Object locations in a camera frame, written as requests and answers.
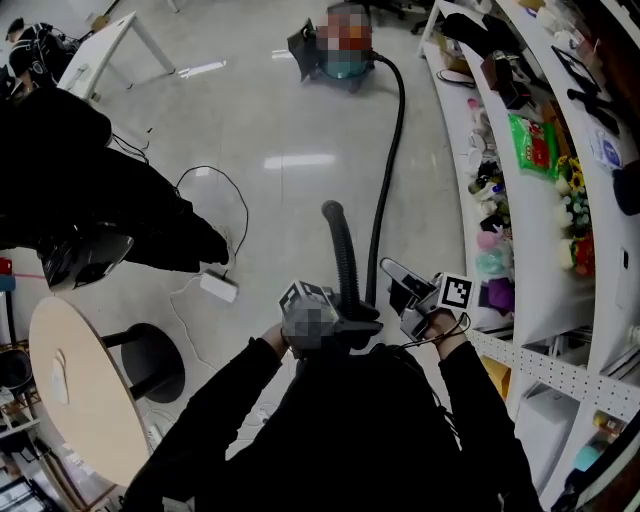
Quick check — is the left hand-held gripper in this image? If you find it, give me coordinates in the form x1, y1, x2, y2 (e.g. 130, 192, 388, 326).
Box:
278, 279, 385, 359

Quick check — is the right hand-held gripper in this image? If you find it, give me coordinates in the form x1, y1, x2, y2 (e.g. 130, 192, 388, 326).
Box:
380, 257, 474, 341

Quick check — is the black vacuum hose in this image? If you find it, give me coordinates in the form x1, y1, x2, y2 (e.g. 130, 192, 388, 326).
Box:
320, 52, 407, 324

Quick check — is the person's right forearm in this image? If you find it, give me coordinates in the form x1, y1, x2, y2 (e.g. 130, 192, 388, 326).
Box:
434, 339, 516, 451

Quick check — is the person's left forearm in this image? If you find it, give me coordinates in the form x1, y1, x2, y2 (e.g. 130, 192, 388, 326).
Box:
189, 322, 292, 431

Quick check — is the red vacuum cleaner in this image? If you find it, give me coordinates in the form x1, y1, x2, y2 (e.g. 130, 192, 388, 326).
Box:
299, 0, 381, 94

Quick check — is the dark wedge vacuum nozzle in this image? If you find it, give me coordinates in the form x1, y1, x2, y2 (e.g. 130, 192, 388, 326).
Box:
287, 17, 321, 84

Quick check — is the person's right hand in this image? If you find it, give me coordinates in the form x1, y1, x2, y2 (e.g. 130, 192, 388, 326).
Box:
423, 307, 470, 346

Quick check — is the person's black-clothed torso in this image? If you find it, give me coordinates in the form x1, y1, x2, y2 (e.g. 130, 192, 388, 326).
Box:
122, 339, 544, 512

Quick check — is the pile of small colourful items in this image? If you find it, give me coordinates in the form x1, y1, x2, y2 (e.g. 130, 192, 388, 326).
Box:
467, 97, 516, 316

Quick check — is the yellow bin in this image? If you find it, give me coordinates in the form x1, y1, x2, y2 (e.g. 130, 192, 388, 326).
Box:
482, 354, 511, 401

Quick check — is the tall white perforated shelving unit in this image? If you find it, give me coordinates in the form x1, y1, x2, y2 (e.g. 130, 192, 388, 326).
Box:
417, 0, 640, 512

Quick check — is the green snack packet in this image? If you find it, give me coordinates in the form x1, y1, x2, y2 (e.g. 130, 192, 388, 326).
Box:
508, 113, 560, 181

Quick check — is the white box appliance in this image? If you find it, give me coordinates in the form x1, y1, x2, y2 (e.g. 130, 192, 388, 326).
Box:
514, 384, 581, 481

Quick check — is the artificial sunflower bunch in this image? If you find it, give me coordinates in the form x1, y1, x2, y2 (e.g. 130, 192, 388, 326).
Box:
554, 157, 596, 276

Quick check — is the brown carton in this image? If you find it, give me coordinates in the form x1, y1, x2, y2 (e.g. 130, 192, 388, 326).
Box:
542, 99, 574, 151

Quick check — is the dark brown box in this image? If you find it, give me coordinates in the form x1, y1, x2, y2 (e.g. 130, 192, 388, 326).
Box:
480, 49, 531, 109

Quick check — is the black pouch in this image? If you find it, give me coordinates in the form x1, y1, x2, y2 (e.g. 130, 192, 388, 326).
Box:
612, 167, 640, 216

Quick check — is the white bag with blue print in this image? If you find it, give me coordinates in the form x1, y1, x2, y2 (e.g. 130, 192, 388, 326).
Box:
589, 127, 626, 171

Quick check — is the teal pouch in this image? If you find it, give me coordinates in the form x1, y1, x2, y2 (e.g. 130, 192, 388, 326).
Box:
573, 444, 609, 474

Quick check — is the black cloth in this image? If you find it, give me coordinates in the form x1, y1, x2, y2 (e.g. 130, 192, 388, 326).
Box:
442, 12, 521, 59

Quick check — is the black framed printed card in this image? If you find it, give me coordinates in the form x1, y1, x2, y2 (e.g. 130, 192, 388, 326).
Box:
551, 44, 601, 94

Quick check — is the round wooden table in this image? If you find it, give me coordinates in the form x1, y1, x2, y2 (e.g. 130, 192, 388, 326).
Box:
28, 294, 186, 489

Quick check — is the black head-worn visor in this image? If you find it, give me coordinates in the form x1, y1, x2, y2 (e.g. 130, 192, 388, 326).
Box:
38, 224, 135, 292

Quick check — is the wooden oval board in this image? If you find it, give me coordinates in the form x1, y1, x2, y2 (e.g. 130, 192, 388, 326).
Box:
49, 347, 71, 406

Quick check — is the low wooden rack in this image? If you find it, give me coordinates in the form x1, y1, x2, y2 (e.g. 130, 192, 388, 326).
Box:
0, 339, 41, 436

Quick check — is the thin black cable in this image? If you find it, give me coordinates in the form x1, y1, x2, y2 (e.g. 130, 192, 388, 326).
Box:
174, 164, 250, 281

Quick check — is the coiled black cable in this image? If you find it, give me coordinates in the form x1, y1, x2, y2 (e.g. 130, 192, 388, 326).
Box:
436, 68, 476, 89

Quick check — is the black handled tool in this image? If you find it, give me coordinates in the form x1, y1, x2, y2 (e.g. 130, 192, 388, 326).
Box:
567, 87, 621, 136

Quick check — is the white wire-frame storage shelf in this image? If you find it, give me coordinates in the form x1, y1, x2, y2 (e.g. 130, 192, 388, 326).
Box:
0, 434, 66, 512

